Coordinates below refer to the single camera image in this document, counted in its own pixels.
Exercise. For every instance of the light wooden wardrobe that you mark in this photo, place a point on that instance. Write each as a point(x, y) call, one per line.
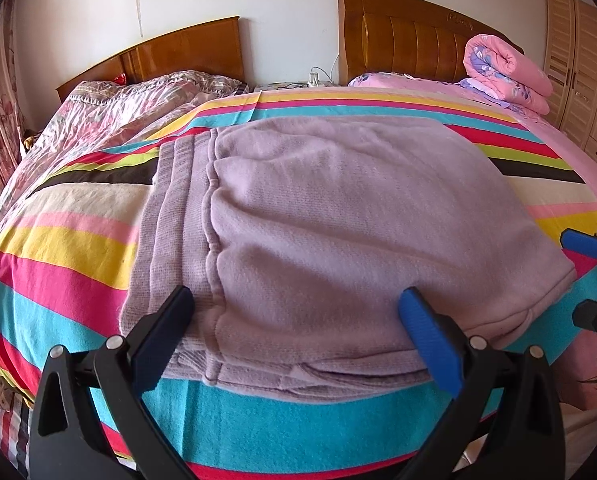
point(583, 70)

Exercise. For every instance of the rainbow striped bed sheet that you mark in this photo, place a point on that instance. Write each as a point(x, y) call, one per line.
point(68, 240)

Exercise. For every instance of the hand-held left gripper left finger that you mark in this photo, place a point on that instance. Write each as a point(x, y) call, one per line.
point(163, 340)

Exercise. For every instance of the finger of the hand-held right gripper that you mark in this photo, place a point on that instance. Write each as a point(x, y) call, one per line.
point(581, 242)
point(596, 317)

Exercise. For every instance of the pink floral quilt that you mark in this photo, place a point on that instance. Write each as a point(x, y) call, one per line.
point(128, 105)

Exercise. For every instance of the ribbed wooden headboard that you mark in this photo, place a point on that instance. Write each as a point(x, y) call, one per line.
point(408, 40)

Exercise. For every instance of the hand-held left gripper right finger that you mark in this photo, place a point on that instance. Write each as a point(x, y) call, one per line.
point(428, 340)

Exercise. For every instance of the small red object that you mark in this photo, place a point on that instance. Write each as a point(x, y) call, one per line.
point(121, 79)

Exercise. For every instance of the lilac sweatshirt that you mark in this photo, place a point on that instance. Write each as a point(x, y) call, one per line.
point(328, 220)

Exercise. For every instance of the rolled pink quilt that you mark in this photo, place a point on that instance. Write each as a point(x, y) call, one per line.
point(508, 70)

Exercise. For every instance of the plaid bed sheet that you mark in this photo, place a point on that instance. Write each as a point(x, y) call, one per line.
point(8, 435)

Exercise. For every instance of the plain wooden headboard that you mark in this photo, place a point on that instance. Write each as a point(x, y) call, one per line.
point(178, 55)

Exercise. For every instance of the white power strip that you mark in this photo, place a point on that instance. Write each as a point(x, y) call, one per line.
point(314, 79)

